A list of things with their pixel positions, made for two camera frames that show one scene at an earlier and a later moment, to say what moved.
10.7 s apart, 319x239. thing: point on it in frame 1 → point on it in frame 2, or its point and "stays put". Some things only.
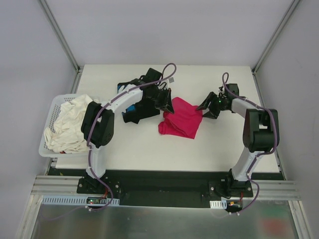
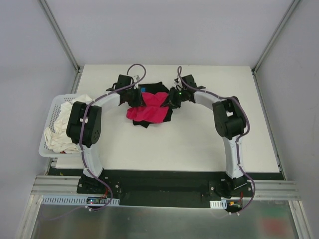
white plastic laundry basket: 45,150 stays put
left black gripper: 161,97 → 136,97
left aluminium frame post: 60,34 stays put
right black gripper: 215,102 → 173,98
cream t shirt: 66,134 stays put
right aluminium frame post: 275,37 stays put
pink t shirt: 184,122 → 153,112
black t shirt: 143,108 → 157,88
